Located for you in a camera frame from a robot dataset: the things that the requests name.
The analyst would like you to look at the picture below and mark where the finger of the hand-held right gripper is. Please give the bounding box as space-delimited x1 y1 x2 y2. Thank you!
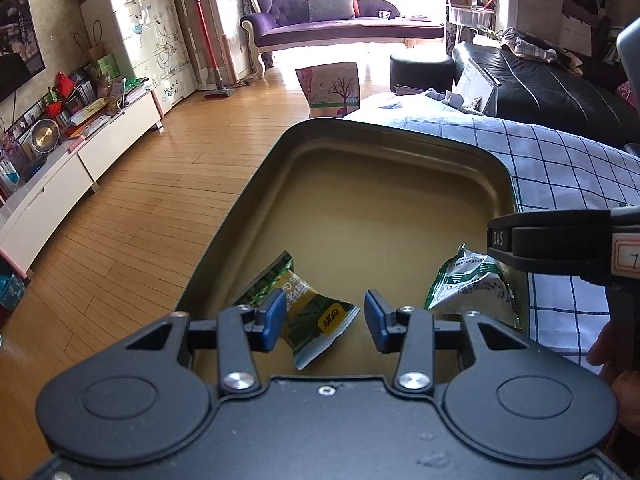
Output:
485 209 616 281

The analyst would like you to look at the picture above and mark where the round gold plate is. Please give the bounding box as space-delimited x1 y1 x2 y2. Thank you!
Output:
27 118 61 154

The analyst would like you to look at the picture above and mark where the purple chaise sofa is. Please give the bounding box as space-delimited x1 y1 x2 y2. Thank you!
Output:
239 0 446 79

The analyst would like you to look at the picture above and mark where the white rabbit print cabinet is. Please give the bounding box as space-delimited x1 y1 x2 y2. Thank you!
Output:
79 0 200 117

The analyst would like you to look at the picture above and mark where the wall television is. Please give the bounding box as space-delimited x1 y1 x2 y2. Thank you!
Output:
0 0 46 104

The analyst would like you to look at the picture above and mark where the red stick vacuum cleaner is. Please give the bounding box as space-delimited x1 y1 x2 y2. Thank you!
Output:
182 0 236 100

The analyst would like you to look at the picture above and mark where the green yellow snack packet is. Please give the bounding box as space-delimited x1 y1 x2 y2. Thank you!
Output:
234 250 362 371

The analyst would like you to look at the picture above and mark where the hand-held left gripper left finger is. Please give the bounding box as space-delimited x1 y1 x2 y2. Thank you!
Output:
124 290 287 392

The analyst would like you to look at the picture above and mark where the person's right hand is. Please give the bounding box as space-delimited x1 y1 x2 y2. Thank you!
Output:
587 318 640 456

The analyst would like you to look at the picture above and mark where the green white snack packet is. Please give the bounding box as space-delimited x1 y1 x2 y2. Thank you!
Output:
423 242 524 332

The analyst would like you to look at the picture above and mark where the tree print paper bag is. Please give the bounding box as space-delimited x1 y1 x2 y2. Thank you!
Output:
294 61 362 121

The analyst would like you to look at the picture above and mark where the dark green metal tin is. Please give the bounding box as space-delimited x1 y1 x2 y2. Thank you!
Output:
172 117 532 377

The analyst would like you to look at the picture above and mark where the cluttered side table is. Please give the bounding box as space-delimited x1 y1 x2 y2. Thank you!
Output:
444 0 501 45

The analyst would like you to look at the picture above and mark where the green box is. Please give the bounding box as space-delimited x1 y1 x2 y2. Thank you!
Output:
95 53 121 79

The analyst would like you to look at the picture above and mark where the blue checked white blanket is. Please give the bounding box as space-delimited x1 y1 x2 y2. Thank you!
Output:
342 94 640 377

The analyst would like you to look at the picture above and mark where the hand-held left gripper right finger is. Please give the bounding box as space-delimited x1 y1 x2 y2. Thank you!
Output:
364 288 527 392

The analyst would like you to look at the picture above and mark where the white desk calendar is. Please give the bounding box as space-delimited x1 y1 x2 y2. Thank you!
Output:
452 57 499 116

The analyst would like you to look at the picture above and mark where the black round ottoman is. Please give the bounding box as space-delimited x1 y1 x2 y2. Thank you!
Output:
389 51 456 96

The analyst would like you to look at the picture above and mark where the grey cushion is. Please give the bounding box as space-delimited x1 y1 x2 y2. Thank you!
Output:
308 0 355 22

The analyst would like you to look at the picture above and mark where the white low console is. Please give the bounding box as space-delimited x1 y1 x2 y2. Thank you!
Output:
0 87 165 282

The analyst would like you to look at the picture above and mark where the plaid cloth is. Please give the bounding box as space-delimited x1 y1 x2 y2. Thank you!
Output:
501 27 559 62

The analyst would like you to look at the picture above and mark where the black leather sofa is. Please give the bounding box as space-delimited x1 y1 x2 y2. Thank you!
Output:
452 42 640 149

